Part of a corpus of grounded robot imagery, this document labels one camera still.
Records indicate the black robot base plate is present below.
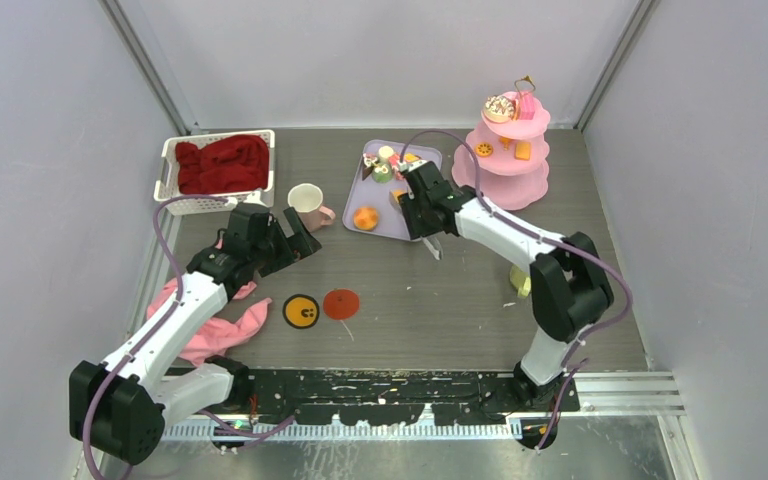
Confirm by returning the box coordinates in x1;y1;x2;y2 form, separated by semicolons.
208;369;581;426

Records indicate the pink three-tier cake stand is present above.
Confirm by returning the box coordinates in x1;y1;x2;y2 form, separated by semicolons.
452;75;551;211

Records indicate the red tomato coaster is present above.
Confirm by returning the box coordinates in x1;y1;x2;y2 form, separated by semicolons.
323;289;360;321

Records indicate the pink cloth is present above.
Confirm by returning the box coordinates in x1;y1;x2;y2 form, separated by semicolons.
146;241;273;368

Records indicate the lavender serving tray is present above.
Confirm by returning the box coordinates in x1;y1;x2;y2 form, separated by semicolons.
342;139;443;242

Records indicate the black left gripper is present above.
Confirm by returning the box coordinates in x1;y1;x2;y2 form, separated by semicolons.
249;207;319;277

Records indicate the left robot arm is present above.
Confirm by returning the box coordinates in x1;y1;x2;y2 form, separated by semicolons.
68;203;321;466

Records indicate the cream cylinder cake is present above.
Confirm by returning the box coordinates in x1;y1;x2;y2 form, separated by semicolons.
377;145;396;164

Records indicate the round orange lattice cookie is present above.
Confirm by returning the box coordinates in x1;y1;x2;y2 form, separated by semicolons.
473;142;494;158

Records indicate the sprinkled donut cake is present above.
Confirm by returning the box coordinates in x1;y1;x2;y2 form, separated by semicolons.
482;95;517;124

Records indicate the black yellow face coaster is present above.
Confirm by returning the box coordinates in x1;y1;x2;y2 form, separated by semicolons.
282;294;320;329

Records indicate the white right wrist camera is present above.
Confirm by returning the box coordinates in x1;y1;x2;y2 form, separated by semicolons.
398;160;426;178

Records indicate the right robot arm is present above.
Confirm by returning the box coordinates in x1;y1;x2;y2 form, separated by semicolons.
398;160;614;411

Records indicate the green round cake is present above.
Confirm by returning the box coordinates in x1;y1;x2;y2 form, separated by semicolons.
371;165;393;184

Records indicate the chocolate cake slice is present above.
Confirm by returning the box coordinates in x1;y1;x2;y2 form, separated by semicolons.
360;153;379;180

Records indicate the pink square cake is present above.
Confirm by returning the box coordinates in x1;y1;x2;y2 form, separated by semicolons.
516;91;537;121

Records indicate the dark red towel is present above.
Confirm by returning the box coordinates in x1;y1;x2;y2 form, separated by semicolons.
174;134;269;195

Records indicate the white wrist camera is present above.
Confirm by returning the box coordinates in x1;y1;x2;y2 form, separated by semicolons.
244;189;274;208
398;160;426;178

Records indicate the orange round bun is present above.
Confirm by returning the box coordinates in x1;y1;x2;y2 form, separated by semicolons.
352;206;380;231

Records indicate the white plastic basket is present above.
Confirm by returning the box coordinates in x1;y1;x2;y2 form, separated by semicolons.
153;129;276;216

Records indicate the orange square biscuit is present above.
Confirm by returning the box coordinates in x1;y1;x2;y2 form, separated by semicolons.
514;141;532;161

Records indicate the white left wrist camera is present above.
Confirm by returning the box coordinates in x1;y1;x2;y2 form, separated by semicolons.
244;189;274;208

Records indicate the pink mug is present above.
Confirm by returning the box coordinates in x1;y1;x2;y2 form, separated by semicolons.
287;183;336;232

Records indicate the yellow-green mug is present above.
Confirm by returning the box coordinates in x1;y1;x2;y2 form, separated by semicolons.
509;265;531;298

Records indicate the orange fish-shaped pastry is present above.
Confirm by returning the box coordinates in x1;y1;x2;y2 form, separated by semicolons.
499;136;512;151

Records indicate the yellow pink layered cake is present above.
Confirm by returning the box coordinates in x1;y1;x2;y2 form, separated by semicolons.
388;153;421;173

